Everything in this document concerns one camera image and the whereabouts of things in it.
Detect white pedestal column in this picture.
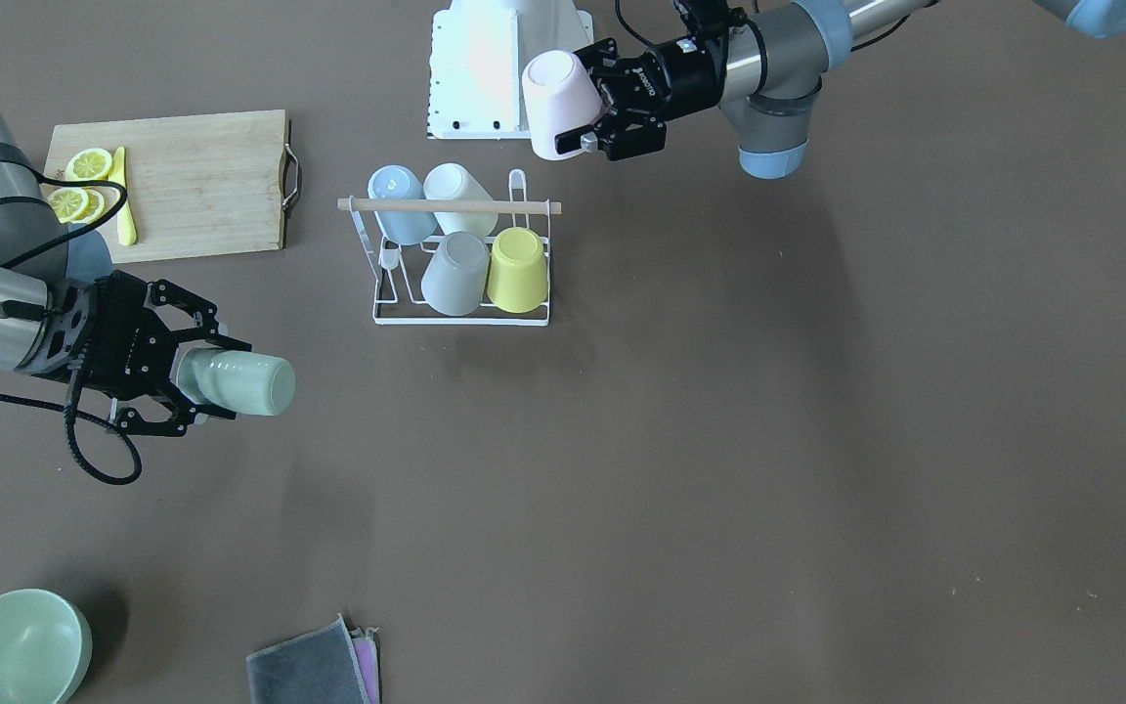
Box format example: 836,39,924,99
426,1,595,140

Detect grey cup on rack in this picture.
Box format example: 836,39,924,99
421,232,489,317

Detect blue cup on rack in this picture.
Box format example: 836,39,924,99
368,164,439,246

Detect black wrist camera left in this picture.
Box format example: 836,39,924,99
672,0,748,43

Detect grey folded cloth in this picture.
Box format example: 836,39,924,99
245,616,364,703

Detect wooden cutting board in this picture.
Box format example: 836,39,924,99
43,109,300,266

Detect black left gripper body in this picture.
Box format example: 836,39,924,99
613,39,725,123

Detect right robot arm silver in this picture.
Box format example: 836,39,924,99
0,114,247,436

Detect yellow plastic knife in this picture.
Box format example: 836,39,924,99
108,146,138,246

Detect white wire cup rack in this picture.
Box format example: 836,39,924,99
338,163,562,327

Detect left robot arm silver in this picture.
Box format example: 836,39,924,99
522,1,926,180

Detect green bowl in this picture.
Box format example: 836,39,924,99
0,589,93,703

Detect green cup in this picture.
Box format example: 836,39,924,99
176,347,298,418

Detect lemon slice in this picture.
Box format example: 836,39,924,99
64,148,113,182
46,187,107,224

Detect pink cup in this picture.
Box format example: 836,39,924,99
520,50,606,160

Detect yellow cup on rack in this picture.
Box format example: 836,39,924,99
488,228,548,315

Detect white cup on rack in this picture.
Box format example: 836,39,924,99
421,163,498,238

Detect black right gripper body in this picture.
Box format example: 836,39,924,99
41,271,184,404

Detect pink cloth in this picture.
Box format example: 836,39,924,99
350,627,381,704

